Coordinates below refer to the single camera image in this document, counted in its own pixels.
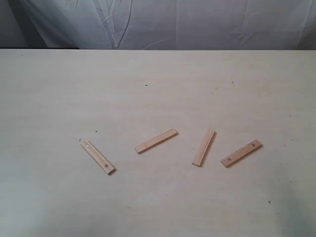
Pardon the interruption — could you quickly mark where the plain wooden stick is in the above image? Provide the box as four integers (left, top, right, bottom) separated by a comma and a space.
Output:
192, 129, 216, 167
135, 129, 178, 154

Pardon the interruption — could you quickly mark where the wooden stick with holes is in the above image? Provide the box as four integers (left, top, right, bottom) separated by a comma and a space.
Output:
80, 140, 116, 175
221, 140, 262, 168

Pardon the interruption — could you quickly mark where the white backdrop cloth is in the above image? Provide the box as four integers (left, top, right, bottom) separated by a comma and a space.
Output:
0, 0, 316, 50

